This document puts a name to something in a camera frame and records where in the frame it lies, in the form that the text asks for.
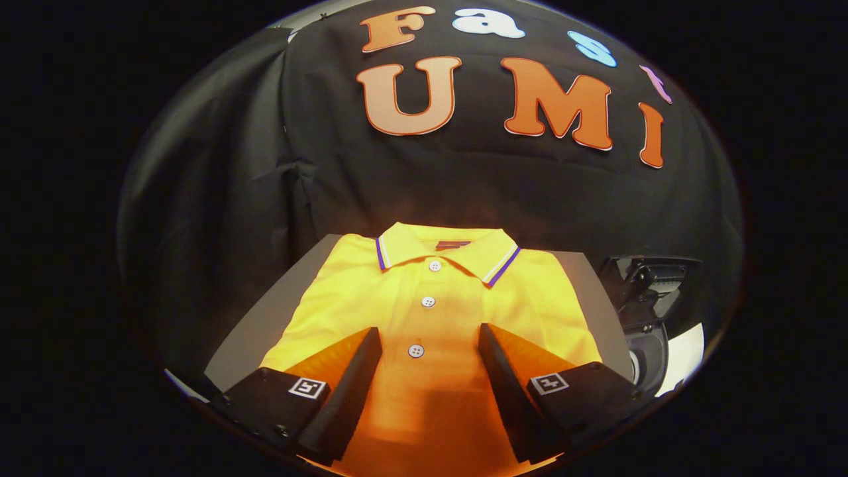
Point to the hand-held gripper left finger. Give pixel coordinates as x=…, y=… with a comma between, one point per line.
x=348, y=391

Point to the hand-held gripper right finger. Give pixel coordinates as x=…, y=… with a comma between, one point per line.
x=510, y=391

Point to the yellow polo shirt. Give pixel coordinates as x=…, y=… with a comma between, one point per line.
x=430, y=298

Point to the dark washing machine lid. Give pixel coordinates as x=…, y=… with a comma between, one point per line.
x=646, y=285

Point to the grey side cabinet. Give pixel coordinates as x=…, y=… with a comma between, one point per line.
x=265, y=324

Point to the white table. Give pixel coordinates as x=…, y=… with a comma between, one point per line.
x=686, y=354

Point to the black backdrop cloth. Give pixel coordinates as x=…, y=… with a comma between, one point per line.
x=218, y=199

